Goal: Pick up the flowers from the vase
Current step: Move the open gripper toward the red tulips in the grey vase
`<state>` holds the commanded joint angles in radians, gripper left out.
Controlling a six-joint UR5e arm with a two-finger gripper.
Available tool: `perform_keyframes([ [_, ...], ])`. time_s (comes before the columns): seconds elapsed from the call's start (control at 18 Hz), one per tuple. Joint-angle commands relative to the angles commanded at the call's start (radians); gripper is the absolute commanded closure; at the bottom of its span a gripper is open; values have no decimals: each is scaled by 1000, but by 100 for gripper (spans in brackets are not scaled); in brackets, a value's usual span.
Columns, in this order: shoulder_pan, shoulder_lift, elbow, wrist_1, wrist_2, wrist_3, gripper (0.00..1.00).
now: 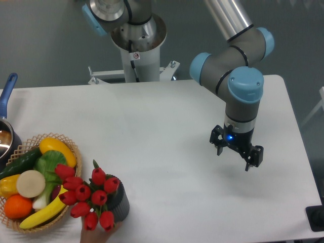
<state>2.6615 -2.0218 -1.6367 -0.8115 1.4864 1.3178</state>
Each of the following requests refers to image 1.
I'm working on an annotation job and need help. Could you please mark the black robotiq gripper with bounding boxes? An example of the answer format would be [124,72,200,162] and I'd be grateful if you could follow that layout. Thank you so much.
[210,125,264,172]

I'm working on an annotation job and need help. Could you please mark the red tulip bouquet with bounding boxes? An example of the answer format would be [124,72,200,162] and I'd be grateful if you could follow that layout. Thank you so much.
[55,160,116,232]

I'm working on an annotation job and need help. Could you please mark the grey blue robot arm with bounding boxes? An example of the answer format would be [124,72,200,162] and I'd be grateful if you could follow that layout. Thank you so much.
[82,1,274,168]

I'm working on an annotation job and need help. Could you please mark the dark grey ribbed vase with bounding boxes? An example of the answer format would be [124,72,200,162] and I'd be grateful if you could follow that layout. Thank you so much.
[103,174,130,223]

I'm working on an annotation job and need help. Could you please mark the person's hand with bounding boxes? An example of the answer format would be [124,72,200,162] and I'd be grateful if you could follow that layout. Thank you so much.
[79,217,123,243]

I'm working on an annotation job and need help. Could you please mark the black device at edge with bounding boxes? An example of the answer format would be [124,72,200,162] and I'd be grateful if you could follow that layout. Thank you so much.
[305,205,323,232]

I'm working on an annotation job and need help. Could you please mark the purple vegetable in basket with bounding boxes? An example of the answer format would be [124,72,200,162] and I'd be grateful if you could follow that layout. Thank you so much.
[50,185,61,202]

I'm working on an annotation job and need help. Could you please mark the yellow banana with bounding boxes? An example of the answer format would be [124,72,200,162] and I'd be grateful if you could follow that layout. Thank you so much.
[19,185,67,230]

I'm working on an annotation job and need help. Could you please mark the green bok choy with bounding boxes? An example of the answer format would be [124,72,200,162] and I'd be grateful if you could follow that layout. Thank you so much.
[32,150,67,211]

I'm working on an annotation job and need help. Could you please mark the beige round slice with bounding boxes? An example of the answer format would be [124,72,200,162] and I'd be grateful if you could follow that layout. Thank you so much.
[16,170,46,198]

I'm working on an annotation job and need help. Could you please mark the green cucumber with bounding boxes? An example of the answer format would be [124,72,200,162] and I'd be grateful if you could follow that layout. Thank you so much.
[1,147,42,179]

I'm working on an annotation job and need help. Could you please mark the orange fruit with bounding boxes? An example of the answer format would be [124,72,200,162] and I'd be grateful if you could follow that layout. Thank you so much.
[4,194,32,219]

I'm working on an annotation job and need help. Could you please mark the yellow bell pepper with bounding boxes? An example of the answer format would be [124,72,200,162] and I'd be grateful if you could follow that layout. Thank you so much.
[1,174,20,198]

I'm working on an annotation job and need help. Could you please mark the woven wicker basket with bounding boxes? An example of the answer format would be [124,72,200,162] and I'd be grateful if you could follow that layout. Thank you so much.
[1,133,82,233]

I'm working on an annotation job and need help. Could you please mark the white frame at right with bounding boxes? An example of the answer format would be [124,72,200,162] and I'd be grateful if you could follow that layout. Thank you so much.
[301,87,324,127]

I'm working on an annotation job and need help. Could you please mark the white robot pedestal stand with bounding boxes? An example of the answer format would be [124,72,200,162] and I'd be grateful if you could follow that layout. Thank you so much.
[88,13,180,85]

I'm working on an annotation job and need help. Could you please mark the blue handled saucepan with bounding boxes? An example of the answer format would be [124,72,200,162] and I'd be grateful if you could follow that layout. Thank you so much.
[1,73,22,171]

